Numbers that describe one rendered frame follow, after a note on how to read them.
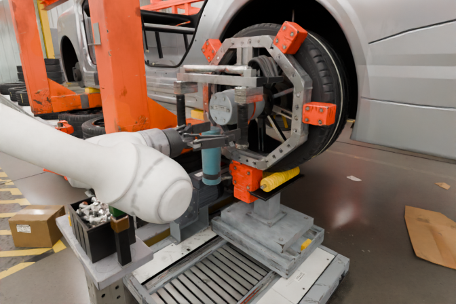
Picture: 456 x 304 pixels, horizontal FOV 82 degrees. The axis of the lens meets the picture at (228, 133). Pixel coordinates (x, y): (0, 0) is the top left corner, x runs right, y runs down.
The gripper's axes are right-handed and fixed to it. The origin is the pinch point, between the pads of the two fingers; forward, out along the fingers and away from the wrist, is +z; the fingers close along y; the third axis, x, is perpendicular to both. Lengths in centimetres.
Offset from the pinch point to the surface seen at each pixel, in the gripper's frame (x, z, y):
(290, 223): -60, 53, -4
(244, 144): -6.2, 9.5, 1.5
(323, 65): 18.7, 40.5, 11.5
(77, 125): -42, 22, -227
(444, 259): -81, 110, 57
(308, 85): 11.8, 33.7, 9.9
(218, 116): -0.7, 16.1, -17.6
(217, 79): 13.8, 11.6, -13.4
